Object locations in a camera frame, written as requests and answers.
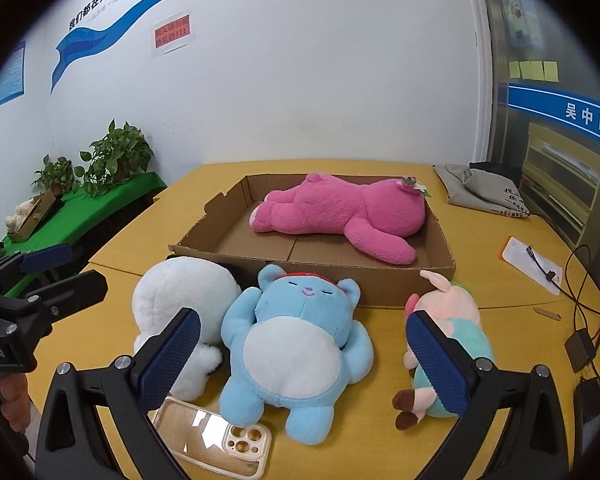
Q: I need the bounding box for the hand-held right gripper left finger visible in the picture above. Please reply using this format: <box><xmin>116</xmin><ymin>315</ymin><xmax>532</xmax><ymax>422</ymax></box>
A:
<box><xmin>34</xmin><ymin>307</ymin><xmax>202</xmax><ymax>480</ymax></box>

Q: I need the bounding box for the yellow shelf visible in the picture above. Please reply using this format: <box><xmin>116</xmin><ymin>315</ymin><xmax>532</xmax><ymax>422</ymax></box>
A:
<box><xmin>522</xmin><ymin>122</ymin><xmax>600</xmax><ymax>247</ymax></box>

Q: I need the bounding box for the long black cable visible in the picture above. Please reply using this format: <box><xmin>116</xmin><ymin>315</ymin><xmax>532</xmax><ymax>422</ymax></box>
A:
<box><xmin>563</xmin><ymin>245</ymin><xmax>600</xmax><ymax>323</ymax></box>

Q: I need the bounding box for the white plush toy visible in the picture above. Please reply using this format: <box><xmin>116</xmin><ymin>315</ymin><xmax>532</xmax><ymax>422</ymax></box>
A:
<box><xmin>131</xmin><ymin>256</ymin><xmax>244</xmax><ymax>402</ymax></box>

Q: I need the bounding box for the cartoon poster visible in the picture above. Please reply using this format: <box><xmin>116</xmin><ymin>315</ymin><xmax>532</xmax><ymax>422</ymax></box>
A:
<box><xmin>500</xmin><ymin>0</ymin><xmax>536</xmax><ymax>47</ymax></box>

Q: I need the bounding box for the black flat device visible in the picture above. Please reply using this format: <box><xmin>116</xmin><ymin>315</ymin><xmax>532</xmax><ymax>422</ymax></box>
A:
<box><xmin>573</xmin><ymin>377</ymin><xmax>600</xmax><ymax>442</ymax></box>

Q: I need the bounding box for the brown cardboard box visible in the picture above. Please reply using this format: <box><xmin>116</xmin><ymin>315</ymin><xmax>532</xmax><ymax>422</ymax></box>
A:
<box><xmin>168</xmin><ymin>174</ymin><xmax>457</xmax><ymax>309</ymax></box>

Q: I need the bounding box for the pink plush bear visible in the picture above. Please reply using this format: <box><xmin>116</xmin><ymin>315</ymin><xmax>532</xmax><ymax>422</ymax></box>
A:
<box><xmin>249</xmin><ymin>172</ymin><xmax>428</xmax><ymax>266</ymax></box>

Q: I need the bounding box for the white paper sheet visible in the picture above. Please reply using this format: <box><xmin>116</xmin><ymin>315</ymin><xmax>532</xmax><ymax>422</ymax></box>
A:
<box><xmin>500</xmin><ymin>236</ymin><xmax>564</xmax><ymax>296</ymax></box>

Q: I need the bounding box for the red wall sign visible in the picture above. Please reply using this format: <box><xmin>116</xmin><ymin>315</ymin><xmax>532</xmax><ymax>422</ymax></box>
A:
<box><xmin>150</xmin><ymin>12</ymin><xmax>197</xmax><ymax>59</ymax></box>

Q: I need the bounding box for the small cardboard box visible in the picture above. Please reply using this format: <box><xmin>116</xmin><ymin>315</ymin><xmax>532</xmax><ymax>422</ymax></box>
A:
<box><xmin>7</xmin><ymin>192</ymin><xmax>57</xmax><ymax>241</ymax></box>

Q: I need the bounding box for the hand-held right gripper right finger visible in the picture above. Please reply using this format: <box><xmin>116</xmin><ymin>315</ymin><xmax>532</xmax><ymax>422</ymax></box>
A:
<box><xmin>405</xmin><ymin>310</ymin><xmax>577</xmax><ymax>480</ymax></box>

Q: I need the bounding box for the grey cloth bag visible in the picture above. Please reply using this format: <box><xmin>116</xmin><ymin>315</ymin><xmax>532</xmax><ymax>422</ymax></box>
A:
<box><xmin>433</xmin><ymin>162</ymin><xmax>531</xmax><ymax>219</ymax></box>

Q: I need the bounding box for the black cloth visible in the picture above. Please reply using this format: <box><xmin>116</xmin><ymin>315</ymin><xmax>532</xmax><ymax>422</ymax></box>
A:
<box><xmin>469</xmin><ymin>161</ymin><xmax>524</xmax><ymax>187</ymax></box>

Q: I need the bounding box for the black power adapter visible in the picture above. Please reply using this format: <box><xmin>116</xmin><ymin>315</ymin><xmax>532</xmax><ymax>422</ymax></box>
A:
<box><xmin>565</xmin><ymin>329</ymin><xmax>595</xmax><ymax>372</ymax></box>

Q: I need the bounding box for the person's left hand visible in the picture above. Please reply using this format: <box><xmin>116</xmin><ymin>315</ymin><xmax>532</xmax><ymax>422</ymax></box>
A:
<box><xmin>1</xmin><ymin>374</ymin><xmax>31</xmax><ymax>441</ymax></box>

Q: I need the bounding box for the beige plush toy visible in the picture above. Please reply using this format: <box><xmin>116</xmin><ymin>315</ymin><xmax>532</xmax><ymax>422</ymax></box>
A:
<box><xmin>5</xmin><ymin>200</ymin><xmax>36</xmax><ymax>234</ymax></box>

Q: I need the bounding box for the blue plush bear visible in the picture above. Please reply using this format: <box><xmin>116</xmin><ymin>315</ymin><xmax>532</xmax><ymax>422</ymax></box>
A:
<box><xmin>219</xmin><ymin>263</ymin><xmax>376</xmax><ymax>446</ymax></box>

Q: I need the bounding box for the large potted plant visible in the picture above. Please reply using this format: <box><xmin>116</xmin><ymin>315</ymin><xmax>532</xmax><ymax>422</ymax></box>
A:
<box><xmin>77</xmin><ymin>119</ymin><xmax>155</xmax><ymax>199</ymax></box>

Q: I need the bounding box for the pink pig plush toy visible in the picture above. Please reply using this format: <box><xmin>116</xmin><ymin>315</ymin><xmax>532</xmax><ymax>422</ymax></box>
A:
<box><xmin>391</xmin><ymin>270</ymin><xmax>496</xmax><ymax>431</ymax></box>

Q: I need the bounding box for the short black cable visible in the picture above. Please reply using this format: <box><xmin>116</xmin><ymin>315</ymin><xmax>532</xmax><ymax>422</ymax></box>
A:
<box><xmin>526</xmin><ymin>245</ymin><xmax>558</xmax><ymax>283</ymax></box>

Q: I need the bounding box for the green table cloth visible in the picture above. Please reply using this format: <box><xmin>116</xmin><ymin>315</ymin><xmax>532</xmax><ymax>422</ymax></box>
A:
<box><xmin>0</xmin><ymin>171</ymin><xmax>167</xmax><ymax>302</ymax></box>

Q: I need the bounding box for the clear phone case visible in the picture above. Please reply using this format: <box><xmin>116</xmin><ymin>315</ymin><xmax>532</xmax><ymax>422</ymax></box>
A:
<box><xmin>150</xmin><ymin>396</ymin><xmax>273</xmax><ymax>479</ymax></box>

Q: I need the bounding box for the blue sign band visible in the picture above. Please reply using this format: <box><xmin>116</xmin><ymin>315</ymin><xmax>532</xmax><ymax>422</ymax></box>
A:
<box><xmin>508</xmin><ymin>83</ymin><xmax>600</xmax><ymax>149</ymax></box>

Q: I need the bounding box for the small potted plant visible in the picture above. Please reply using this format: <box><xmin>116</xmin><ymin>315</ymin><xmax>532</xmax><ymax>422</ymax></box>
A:
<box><xmin>31</xmin><ymin>155</ymin><xmax>79</xmax><ymax>197</ymax></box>

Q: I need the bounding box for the blue framed notice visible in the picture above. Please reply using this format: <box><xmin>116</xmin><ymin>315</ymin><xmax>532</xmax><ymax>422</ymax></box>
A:
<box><xmin>0</xmin><ymin>42</ymin><xmax>26</xmax><ymax>109</ymax></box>

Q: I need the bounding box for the blue ribbon wall decal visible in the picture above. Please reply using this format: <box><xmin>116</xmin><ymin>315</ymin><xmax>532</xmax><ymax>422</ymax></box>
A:
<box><xmin>50</xmin><ymin>0</ymin><xmax>407</xmax><ymax>94</ymax></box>

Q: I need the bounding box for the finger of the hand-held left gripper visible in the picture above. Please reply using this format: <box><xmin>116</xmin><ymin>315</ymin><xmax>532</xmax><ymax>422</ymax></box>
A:
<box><xmin>30</xmin><ymin>270</ymin><xmax>109</xmax><ymax>333</ymax></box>
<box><xmin>0</xmin><ymin>243</ymin><xmax>74</xmax><ymax>295</ymax></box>

